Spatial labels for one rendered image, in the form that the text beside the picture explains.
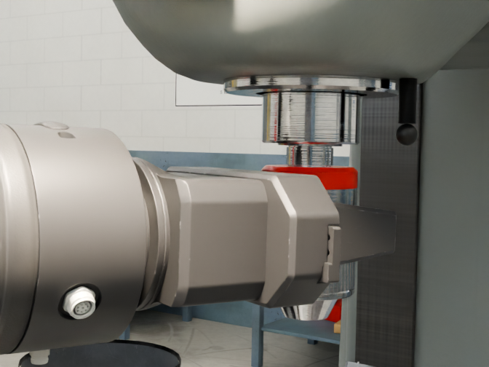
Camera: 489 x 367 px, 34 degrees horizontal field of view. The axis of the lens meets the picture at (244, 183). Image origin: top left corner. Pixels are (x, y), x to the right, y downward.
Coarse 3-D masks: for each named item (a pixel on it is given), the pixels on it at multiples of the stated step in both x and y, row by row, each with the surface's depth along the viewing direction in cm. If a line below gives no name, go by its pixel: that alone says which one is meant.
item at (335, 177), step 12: (264, 168) 38; (276, 168) 37; (288, 168) 37; (300, 168) 37; (312, 168) 37; (324, 168) 37; (336, 168) 37; (348, 168) 38; (324, 180) 37; (336, 180) 37; (348, 180) 37
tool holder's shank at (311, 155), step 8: (280, 144) 38; (288, 144) 38; (296, 144) 37; (304, 144) 37; (312, 144) 37; (320, 144) 37; (328, 144) 37; (336, 144) 38; (288, 152) 38; (296, 152) 38; (304, 152) 38; (312, 152) 38; (320, 152) 38; (328, 152) 38; (288, 160) 38; (296, 160) 38; (304, 160) 38; (312, 160) 38; (320, 160) 38; (328, 160) 38
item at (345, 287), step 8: (328, 192) 37; (336, 192) 37; (344, 192) 37; (352, 192) 38; (336, 200) 37; (344, 200) 37; (352, 200) 38; (344, 264) 37; (352, 264) 38; (344, 272) 38; (352, 272) 38; (344, 280) 38; (352, 280) 38; (328, 288) 37; (336, 288) 37; (344, 288) 38; (352, 288) 39; (320, 296) 37; (328, 296) 37; (336, 296) 37; (344, 296) 38
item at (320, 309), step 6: (330, 300) 38; (336, 300) 39; (294, 306) 38; (300, 306) 38; (306, 306) 38; (312, 306) 38; (318, 306) 38; (324, 306) 38; (330, 306) 38; (282, 312) 39; (288, 312) 38; (294, 312) 38; (300, 312) 38; (306, 312) 38; (312, 312) 38; (318, 312) 38; (324, 312) 38; (294, 318) 38; (300, 318) 38; (306, 318) 38; (312, 318) 38; (318, 318) 38; (324, 318) 39
